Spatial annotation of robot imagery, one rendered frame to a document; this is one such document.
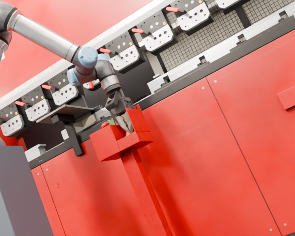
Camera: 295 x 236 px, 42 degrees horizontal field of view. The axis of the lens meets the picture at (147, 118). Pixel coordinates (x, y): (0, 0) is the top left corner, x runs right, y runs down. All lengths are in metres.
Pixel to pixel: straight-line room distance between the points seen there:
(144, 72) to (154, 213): 1.19
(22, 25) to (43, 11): 0.79
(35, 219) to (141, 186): 0.48
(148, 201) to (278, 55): 0.80
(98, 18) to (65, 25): 0.21
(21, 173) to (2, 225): 0.19
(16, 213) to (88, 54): 0.63
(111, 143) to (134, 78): 1.04
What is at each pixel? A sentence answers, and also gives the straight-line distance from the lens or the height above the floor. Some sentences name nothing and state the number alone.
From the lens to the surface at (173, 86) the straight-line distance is 1.73.
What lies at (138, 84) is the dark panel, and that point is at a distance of 2.51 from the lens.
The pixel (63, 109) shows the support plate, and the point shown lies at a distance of 1.86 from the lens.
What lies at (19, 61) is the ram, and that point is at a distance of 2.35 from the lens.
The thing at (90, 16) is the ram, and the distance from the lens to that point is 2.13.
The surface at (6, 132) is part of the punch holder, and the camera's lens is 2.36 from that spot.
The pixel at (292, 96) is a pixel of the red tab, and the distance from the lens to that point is 1.62.
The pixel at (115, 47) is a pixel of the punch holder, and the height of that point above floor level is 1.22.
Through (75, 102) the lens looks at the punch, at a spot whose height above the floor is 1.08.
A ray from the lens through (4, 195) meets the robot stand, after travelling 1.22.
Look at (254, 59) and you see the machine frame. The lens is 1.67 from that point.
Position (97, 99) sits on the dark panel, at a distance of 2.64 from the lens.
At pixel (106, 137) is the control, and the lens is 1.57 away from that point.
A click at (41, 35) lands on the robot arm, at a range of 1.52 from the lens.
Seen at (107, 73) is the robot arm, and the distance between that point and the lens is 1.63.
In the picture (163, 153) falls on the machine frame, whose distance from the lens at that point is 1.73.
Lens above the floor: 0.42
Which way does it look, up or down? 12 degrees up
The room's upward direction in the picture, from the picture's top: 23 degrees counter-clockwise
